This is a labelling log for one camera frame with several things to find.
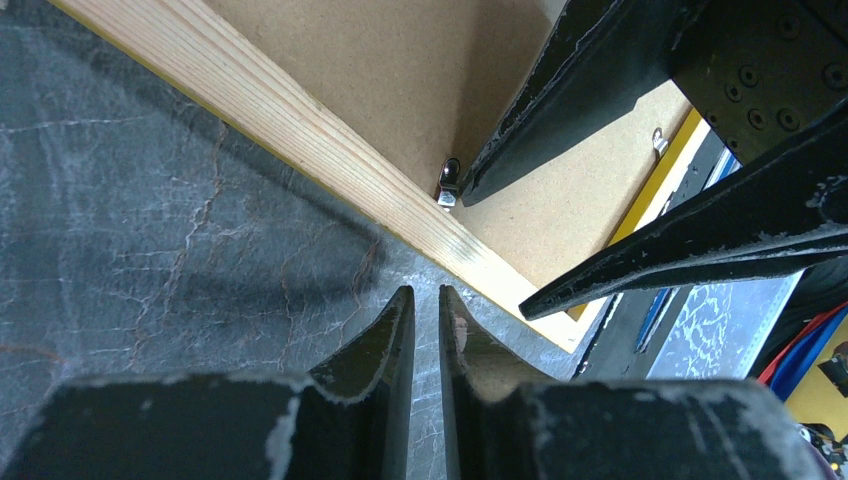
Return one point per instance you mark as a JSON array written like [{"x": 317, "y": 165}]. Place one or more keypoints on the brown cardboard backing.
[{"x": 423, "y": 81}]

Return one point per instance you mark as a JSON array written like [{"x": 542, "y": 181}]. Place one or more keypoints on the yellow picture frame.
[{"x": 195, "y": 49}]

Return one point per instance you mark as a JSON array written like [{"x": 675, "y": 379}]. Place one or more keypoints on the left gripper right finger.
[{"x": 505, "y": 419}]

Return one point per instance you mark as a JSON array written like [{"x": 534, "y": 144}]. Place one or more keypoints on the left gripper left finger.
[{"x": 346, "y": 418}]

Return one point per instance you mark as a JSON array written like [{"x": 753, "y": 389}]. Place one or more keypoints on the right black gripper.
[{"x": 758, "y": 72}]

